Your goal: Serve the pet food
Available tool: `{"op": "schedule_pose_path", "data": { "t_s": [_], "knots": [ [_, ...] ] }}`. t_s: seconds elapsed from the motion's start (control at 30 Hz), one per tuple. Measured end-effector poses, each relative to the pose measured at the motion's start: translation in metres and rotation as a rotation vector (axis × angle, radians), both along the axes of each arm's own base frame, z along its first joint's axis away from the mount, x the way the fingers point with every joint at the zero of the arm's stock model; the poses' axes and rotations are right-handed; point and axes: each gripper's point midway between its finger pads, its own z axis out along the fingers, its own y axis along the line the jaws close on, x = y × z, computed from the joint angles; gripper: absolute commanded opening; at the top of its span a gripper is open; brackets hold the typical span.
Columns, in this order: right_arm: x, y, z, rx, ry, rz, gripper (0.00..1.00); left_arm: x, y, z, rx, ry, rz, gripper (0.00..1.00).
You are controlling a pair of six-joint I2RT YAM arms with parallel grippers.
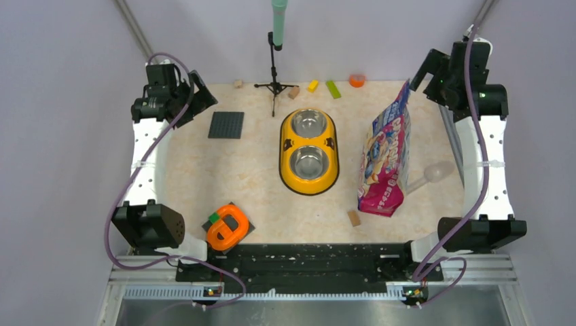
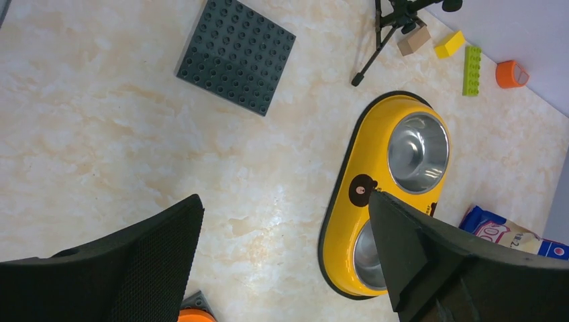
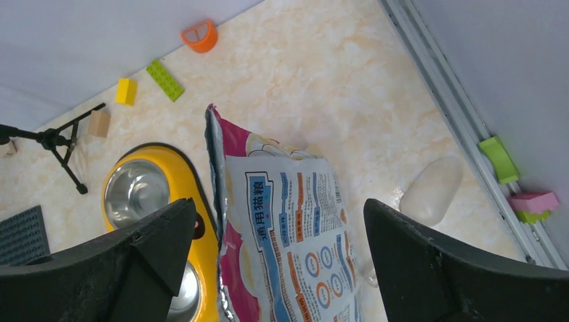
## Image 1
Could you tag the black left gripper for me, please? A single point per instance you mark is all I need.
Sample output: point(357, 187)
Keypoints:
point(200, 96)

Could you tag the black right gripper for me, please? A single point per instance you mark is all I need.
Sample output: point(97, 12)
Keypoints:
point(425, 70)

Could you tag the clear plastic scoop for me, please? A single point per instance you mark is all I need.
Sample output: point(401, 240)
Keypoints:
point(433, 173)

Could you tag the pink blue pet food bag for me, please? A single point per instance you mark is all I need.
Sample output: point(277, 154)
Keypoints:
point(384, 161)

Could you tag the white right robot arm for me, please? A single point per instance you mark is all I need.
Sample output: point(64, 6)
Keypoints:
point(488, 221)

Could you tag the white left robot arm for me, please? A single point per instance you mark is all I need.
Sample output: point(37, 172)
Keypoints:
point(142, 215)

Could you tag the yellow double pet bowl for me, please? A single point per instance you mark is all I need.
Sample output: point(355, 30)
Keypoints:
point(308, 161)

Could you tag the dark grey lego baseplate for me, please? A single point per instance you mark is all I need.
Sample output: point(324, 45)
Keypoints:
point(226, 125)

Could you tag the orange tape roll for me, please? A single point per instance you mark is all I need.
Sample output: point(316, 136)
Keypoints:
point(357, 80)

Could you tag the black tripod stand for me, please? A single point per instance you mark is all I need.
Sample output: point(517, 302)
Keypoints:
point(275, 87)

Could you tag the green lego brick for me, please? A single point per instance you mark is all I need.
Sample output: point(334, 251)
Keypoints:
point(333, 89)

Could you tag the wooden block near tripod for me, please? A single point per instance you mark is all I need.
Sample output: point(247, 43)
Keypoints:
point(294, 92)

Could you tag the small green block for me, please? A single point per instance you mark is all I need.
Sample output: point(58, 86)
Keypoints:
point(213, 218)

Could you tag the yellow toy block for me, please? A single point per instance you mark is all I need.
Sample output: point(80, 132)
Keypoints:
point(312, 86)

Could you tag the small dark grey plate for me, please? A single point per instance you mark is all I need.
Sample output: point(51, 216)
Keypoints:
point(246, 229)

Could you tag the green microphone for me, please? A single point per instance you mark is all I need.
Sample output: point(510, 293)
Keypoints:
point(278, 18)

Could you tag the wooden block near bag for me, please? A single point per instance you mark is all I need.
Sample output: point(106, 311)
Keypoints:
point(354, 218)

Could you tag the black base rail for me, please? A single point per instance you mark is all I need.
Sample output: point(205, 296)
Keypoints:
point(317, 268)

